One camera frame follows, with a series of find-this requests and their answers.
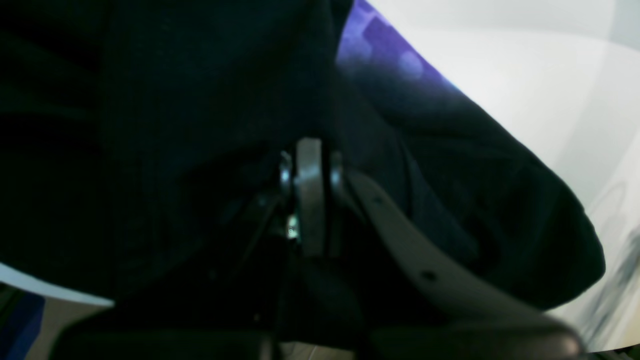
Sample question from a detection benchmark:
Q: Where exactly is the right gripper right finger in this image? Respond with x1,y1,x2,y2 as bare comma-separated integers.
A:
327,152,585,360

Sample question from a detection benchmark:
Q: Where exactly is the black T-shirt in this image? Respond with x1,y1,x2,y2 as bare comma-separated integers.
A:
1,0,606,310

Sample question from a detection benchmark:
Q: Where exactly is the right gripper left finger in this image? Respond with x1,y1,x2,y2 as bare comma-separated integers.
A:
51,139,326,360

